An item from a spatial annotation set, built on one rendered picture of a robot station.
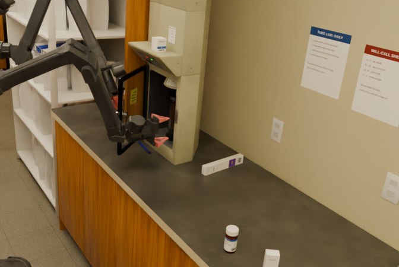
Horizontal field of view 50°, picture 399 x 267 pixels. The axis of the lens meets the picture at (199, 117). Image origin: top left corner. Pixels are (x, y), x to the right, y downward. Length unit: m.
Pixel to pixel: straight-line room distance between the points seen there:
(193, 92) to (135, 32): 0.45
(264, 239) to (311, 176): 0.48
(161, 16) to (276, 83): 0.65
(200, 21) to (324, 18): 0.55
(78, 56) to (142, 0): 0.80
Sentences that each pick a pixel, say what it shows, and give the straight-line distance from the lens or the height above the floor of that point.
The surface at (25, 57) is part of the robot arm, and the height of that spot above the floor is 1.43.
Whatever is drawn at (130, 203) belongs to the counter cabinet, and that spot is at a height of 0.83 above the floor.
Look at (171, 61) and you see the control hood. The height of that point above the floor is 1.49.
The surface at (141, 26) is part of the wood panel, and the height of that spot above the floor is 1.57.
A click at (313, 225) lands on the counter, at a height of 0.94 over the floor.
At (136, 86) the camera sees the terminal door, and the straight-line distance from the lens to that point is 2.16.
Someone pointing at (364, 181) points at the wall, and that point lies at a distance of 1.92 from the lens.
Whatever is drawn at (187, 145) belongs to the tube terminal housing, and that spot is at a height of 1.04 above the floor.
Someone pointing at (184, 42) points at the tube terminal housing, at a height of 1.57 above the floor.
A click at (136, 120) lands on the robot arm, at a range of 1.78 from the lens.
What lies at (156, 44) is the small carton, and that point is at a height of 1.54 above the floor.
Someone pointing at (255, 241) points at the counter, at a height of 0.94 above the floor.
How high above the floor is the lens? 1.96
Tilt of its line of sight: 21 degrees down
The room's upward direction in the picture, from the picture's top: 5 degrees clockwise
